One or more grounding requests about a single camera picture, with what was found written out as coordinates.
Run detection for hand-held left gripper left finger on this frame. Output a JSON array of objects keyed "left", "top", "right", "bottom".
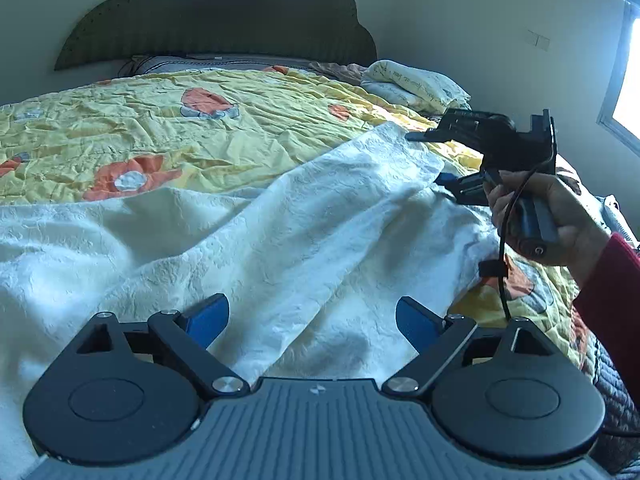
[{"left": 75, "top": 293, "right": 251, "bottom": 401}]

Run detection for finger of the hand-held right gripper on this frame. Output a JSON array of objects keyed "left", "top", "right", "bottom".
[
  {"left": 435, "top": 170, "right": 493, "bottom": 207},
  {"left": 405, "top": 127, "right": 453, "bottom": 145}
]

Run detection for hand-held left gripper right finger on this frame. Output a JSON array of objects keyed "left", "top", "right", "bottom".
[{"left": 382, "top": 296, "right": 551, "bottom": 401}]

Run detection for white textured pants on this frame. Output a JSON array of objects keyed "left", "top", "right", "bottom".
[{"left": 0, "top": 122, "right": 507, "bottom": 457}]

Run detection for person's right forearm red sleeve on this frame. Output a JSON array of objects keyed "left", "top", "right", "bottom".
[{"left": 572, "top": 232, "right": 640, "bottom": 391}]

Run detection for person's right hand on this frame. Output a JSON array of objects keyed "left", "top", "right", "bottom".
[{"left": 487, "top": 169, "right": 613, "bottom": 267}]

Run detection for white folded printed cloth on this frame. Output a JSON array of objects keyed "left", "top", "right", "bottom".
[{"left": 361, "top": 59, "right": 472, "bottom": 115}]

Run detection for pink crumpled cloth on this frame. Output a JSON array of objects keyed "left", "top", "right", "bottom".
[{"left": 309, "top": 61, "right": 372, "bottom": 86}]

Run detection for bright window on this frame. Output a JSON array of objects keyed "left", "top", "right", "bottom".
[{"left": 595, "top": 2, "right": 640, "bottom": 157}]

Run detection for dark quilted garment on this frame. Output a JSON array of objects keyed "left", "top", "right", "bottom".
[{"left": 579, "top": 337, "right": 640, "bottom": 478}]

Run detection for yellow carrot print quilt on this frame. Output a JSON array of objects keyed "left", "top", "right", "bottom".
[{"left": 0, "top": 66, "right": 601, "bottom": 377}]

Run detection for dark scalloped headboard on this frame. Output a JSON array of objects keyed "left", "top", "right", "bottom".
[{"left": 54, "top": 0, "right": 379, "bottom": 72}]

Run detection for grey patterned pillow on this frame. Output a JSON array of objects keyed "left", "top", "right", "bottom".
[{"left": 117, "top": 52, "right": 321, "bottom": 79}]

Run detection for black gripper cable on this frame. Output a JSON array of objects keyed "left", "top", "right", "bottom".
[{"left": 478, "top": 167, "right": 546, "bottom": 322}]

